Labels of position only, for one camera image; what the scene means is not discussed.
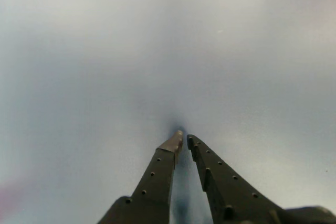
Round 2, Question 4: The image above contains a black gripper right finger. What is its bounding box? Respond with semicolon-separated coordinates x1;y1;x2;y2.
186;134;289;224

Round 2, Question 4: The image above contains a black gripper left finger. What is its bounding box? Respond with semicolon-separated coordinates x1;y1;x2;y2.
97;130;184;224

